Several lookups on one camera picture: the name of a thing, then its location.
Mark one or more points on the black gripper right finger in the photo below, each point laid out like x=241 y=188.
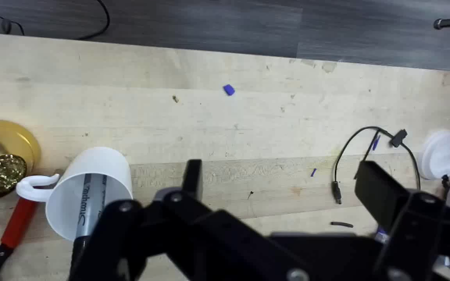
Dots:
x=386 y=200

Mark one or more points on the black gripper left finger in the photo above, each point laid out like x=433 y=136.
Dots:
x=131 y=244

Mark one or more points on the white plastic mug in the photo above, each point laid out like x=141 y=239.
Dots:
x=97 y=164

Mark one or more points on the small black plastic sliver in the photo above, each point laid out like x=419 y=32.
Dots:
x=341 y=224

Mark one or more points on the thin blue stick fragment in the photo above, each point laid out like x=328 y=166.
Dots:
x=375 y=143

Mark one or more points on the white round plastic lid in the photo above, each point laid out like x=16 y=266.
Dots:
x=441 y=153

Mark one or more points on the tiny blue sliver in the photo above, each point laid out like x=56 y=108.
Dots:
x=313 y=172

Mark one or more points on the gold brass tip cleaner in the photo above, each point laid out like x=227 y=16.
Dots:
x=3 y=157

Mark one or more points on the small blue cap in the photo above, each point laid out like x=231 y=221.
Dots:
x=228 y=89

